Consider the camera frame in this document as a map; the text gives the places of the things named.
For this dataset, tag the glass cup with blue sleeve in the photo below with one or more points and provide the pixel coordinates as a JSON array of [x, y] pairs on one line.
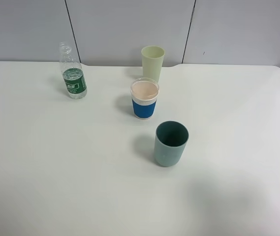
[[144, 93]]

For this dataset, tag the clear bottle with green label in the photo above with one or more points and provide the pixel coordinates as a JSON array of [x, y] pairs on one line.
[[72, 72]]

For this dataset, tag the teal plastic cup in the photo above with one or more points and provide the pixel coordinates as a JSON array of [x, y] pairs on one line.
[[170, 142]]

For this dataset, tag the pale green plastic cup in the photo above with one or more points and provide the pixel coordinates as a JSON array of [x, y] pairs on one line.
[[152, 60]]

